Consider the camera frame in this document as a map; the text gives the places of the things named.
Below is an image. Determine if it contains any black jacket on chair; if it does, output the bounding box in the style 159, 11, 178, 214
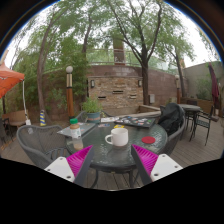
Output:
158, 103, 184, 136

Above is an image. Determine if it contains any potted green plant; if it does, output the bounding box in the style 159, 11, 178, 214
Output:
82, 97, 102, 123

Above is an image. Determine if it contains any white ceramic mug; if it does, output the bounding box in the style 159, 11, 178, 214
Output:
105, 128, 128, 147

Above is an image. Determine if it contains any black metal chair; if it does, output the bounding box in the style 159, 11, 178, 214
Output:
196, 107, 214, 137

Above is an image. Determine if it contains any grey chair right of table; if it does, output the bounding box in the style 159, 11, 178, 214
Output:
161, 119, 186, 155

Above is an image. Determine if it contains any grey mesh patio chair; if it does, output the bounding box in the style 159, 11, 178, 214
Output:
17, 125, 70, 169

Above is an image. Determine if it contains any black tray with items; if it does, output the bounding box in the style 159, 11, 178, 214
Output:
115, 116, 155, 128

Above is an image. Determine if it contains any grey laptop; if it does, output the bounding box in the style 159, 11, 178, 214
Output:
56, 122, 97, 138

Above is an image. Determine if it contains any closed maroon umbrella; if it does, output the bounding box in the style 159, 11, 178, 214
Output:
208, 62, 219, 111

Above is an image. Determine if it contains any round glass patio table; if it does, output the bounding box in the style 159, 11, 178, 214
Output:
65, 121, 169, 190

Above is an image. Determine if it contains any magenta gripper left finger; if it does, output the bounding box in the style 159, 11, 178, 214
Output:
45, 145, 94, 186

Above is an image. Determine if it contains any wooden lamp post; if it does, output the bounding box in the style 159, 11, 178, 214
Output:
66, 66, 74, 119

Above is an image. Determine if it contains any clear bottle with green cap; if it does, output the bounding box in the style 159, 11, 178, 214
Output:
70, 118, 83, 150

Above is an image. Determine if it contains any small round side table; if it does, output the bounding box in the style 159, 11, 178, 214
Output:
180, 104, 201, 138

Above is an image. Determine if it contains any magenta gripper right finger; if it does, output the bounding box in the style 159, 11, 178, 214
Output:
131, 145, 182, 185

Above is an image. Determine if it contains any red round coaster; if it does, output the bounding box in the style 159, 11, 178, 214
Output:
141, 136, 155, 144

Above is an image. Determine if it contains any blue yellow striped cone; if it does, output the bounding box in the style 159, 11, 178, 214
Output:
40, 110, 46, 126

